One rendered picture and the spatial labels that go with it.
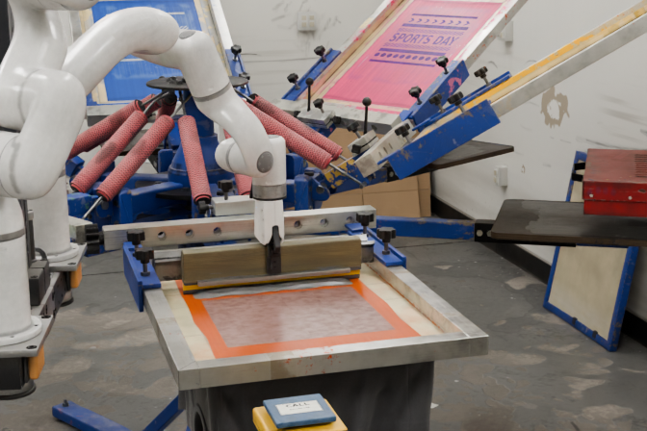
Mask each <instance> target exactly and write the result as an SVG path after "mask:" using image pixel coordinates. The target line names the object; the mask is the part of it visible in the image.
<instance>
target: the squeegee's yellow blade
mask: <svg viewBox="0 0 647 431"><path fill-rule="evenodd" d="M353 274H360V269H358V270H351V271H350V273H340V274H330V275H320V276H309V277H299V278H289V279H278V280H268V281H258V282H247V283H237V284H227V285H216V286H206V287H199V286H198V285H192V286H184V284H183V291H188V290H199V289H210V288H219V287H230V286H241V285H250V284H261V283H271V282H281V281H292V280H301V279H312V278H323V277H332V276H343V275H353Z"/></svg>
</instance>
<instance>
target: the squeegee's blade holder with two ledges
mask: <svg viewBox="0 0 647 431"><path fill-rule="evenodd" d="M340 273H350V268H349V267H348V266H347V267H336V268H326V269H315V270H304V271H294V272H283V273H279V274H263V275H252V276H242V277H231V278H220V279H210V280H199V281H197V285H198V286H199V287H206V286H216V285H227V284H237V283H247V282H258V281H268V280H278V279H289V278H299V277H309V276H320V275H330V274H340Z"/></svg>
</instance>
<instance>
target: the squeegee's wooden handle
mask: <svg viewBox="0 0 647 431"><path fill-rule="evenodd" d="M361 245H362V241H361V239H360V238H359V237H358V236H347V237H336V238H324V239H313V240H302V241H284V242H282V243H281V244H280V246H281V248H280V252H281V273H283V272H294V271H304V270H315V269H326V268H336V267H347V266H348V267H349V268H350V270H358V269H361ZM267 257H268V248H267V244H266V245H264V244H262V243H256V244H245V245H234V246H223V247H211V248H199V249H188V250H182V251H181V269H182V282H183V284H184V286H192V285H197V281H199V280H210V279H220V278H231V277H242V276H252V275H263V274H268V273H267Z"/></svg>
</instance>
